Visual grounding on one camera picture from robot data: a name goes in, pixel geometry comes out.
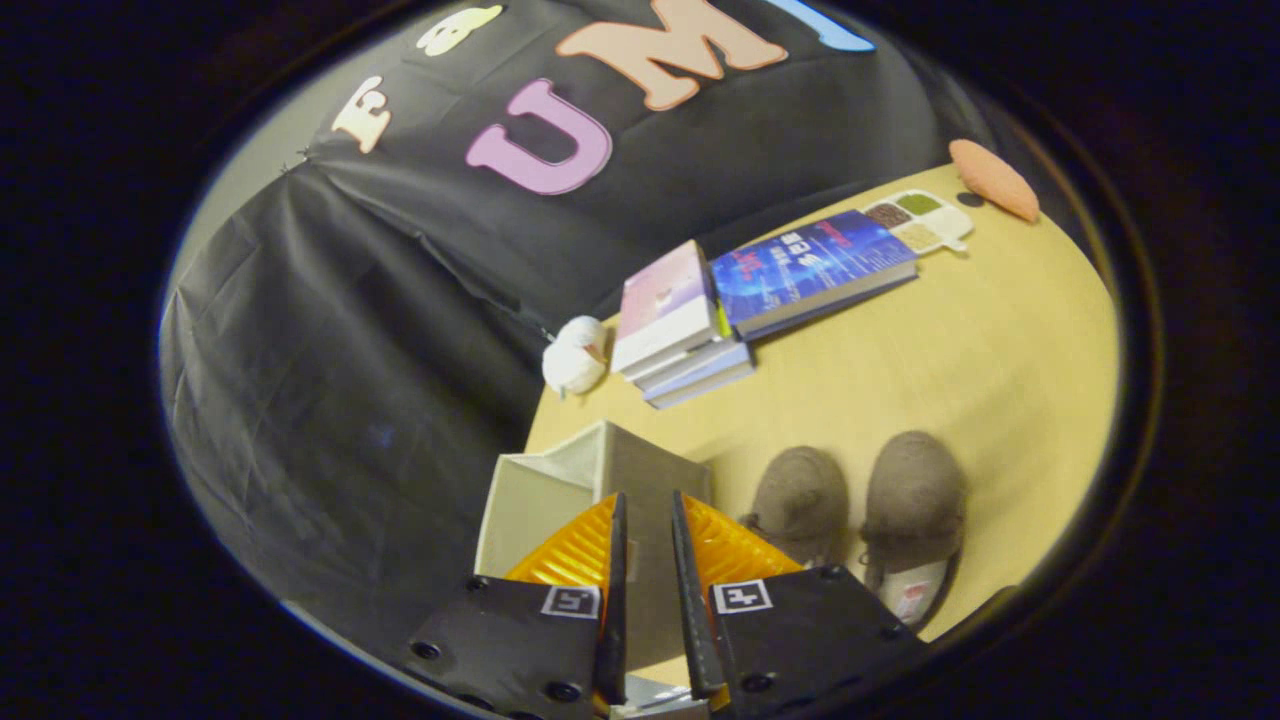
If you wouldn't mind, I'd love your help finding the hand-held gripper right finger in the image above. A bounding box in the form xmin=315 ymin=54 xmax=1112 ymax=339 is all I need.
xmin=670 ymin=490 xmax=936 ymax=717

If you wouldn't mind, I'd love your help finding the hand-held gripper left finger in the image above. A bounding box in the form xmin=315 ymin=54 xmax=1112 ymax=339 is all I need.
xmin=405 ymin=492 xmax=629 ymax=720

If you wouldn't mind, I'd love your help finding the beige fabric storage box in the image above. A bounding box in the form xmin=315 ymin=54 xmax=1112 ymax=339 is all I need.
xmin=473 ymin=420 xmax=713 ymax=691

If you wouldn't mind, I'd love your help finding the brown plush slipper shoe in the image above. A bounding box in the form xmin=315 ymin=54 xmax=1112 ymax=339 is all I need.
xmin=860 ymin=430 xmax=969 ymax=631
xmin=740 ymin=446 xmax=851 ymax=569

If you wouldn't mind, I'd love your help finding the lavender book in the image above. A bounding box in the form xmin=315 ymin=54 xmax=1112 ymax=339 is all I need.
xmin=640 ymin=345 xmax=757 ymax=411

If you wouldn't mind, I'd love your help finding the white thin book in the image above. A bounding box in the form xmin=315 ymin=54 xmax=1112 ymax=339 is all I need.
xmin=620 ymin=332 xmax=746 ymax=386

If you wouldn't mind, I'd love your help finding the white plush duck toy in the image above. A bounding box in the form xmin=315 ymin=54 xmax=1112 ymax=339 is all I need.
xmin=541 ymin=315 xmax=609 ymax=399

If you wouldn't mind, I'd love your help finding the pink cover book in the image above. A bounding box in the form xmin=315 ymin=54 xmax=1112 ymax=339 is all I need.
xmin=610 ymin=240 xmax=725 ymax=373

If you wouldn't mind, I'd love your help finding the blue cover book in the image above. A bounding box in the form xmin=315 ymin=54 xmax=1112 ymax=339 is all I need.
xmin=708 ymin=209 xmax=920 ymax=342

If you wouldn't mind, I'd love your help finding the black backdrop cloth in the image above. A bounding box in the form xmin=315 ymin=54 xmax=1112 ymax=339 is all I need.
xmin=160 ymin=0 xmax=991 ymax=661

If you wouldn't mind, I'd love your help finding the white divided sample tray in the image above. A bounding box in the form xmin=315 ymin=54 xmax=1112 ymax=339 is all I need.
xmin=862 ymin=190 xmax=976 ymax=257

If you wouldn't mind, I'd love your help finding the orange oval pad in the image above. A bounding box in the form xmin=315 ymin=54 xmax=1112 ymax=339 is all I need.
xmin=948 ymin=138 xmax=1041 ymax=223

